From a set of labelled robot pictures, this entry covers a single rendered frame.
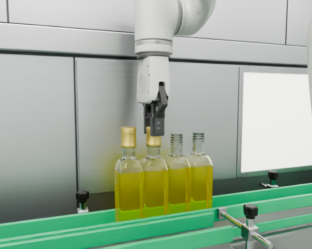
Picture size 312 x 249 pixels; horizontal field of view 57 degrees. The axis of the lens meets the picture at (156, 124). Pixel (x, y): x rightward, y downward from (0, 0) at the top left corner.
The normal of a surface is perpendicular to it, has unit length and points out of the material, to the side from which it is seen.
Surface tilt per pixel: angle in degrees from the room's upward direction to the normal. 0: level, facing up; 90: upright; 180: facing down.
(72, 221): 90
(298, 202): 90
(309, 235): 90
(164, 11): 90
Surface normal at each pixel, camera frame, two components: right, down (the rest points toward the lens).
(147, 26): -0.30, 0.09
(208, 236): 0.34, 0.08
